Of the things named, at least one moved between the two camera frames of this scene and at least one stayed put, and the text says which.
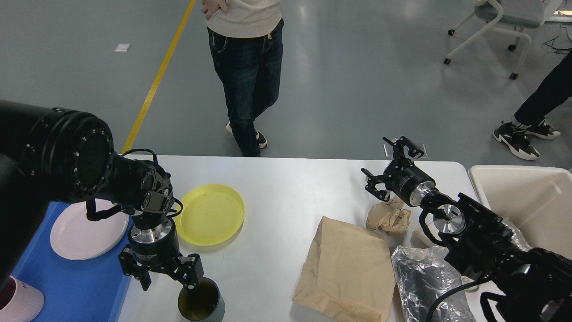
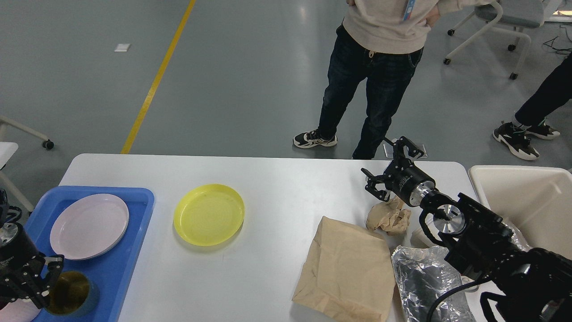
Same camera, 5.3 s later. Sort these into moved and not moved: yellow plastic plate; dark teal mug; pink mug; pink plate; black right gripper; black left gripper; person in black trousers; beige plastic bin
Moved: dark teal mug; black left gripper
Not moved: black right gripper; yellow plastic plate; beige plastic bin; person in black trousers; pink plate; pink mug
